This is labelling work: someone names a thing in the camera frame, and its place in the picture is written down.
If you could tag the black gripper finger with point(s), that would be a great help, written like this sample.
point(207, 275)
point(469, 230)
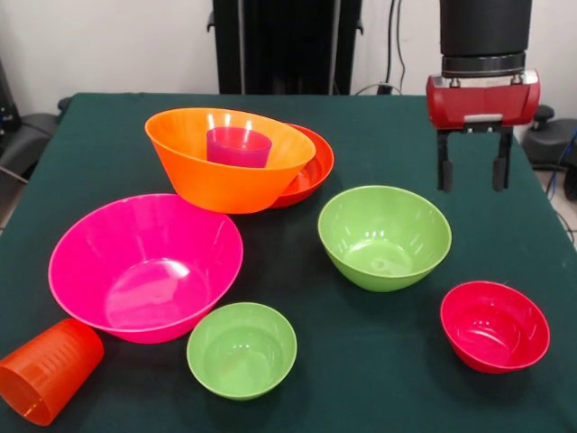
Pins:
point(501, 167)
point(445, 167)

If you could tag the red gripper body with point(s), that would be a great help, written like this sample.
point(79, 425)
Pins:
point(482, 104)

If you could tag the large green bowl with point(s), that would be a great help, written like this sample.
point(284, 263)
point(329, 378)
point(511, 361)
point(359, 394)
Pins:
point(383, 239)

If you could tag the red-orange bowl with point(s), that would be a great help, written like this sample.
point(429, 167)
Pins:
point(311, 176)

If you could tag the purple cup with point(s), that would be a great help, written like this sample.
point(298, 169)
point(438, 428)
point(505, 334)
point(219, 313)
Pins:
point(239, 151)

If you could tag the large orange bowl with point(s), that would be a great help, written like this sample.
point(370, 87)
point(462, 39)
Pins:
point(216, 185)

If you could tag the small green bowl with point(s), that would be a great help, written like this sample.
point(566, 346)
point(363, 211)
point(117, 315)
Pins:
point(241, 356)

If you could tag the large pink bowl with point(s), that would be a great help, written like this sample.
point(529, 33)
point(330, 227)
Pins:
point(144, 270)

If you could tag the red-orange cup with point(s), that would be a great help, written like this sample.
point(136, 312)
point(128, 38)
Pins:
point(49, 365)

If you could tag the small pink bowl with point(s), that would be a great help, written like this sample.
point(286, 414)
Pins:
point(493, 329)

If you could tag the dark green table cloth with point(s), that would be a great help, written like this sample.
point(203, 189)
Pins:
point(315, 415)

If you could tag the black pedestal leg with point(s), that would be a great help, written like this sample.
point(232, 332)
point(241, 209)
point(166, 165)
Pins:
point(550, 144)
point(27, 140)

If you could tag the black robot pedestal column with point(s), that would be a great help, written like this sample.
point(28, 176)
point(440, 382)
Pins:
point(288, 45)

